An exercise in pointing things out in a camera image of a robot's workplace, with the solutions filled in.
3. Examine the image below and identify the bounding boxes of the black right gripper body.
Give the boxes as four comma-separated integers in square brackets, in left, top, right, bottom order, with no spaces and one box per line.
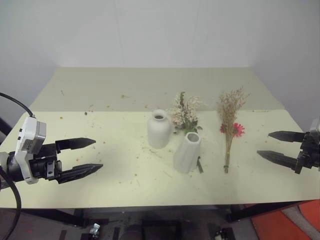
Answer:
[294,131,320,175]

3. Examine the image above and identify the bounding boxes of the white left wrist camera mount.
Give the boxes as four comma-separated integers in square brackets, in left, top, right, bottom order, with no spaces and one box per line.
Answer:
[14,116,47,185]

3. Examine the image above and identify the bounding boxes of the ribbed white ceramic vase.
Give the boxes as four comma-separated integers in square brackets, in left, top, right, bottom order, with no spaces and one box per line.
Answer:
[173,131,202,174]

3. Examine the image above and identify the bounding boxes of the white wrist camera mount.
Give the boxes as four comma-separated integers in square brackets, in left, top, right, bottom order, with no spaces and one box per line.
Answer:
[14,116,47,185]
[309,118,320,146]

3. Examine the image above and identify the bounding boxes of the black table frame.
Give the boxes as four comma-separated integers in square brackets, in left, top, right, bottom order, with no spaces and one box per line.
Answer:
[21,199,303,229]

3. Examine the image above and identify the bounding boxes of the orange object under table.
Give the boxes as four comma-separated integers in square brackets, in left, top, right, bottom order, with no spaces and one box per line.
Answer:
[250,199,320,240]

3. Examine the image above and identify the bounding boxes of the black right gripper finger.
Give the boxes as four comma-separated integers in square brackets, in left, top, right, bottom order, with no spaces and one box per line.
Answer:
[267,130,307,144]
[256,150,300,172]

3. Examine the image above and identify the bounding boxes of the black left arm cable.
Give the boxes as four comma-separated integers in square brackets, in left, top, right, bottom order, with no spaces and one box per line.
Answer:
[0,92,36,240]

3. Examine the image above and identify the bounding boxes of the small silver metal part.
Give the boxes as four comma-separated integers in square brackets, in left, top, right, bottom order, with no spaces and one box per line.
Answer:
[89,222,101,236]

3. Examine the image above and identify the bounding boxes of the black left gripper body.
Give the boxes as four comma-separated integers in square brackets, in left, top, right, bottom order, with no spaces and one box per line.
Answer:
[29,142,64,185]

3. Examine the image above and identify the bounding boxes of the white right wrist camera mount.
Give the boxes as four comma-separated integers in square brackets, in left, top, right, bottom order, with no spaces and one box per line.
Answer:
[309,118,320,146]

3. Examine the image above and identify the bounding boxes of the dried beige bouquet red flowers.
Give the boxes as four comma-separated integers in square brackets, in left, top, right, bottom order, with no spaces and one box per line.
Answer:
[215,85,252,175]

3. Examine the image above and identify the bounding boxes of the round white ceramic vase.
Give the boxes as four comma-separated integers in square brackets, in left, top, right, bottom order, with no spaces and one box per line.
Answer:
[146,108,173,149]

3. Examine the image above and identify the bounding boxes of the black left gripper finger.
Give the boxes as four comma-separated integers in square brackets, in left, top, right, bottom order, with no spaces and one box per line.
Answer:
[54,137,97,153]
[58,163,104,185]

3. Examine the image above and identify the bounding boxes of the white flower bouquet green leaves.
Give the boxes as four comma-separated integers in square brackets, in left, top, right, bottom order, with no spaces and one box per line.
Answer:
[169,91,209,174]

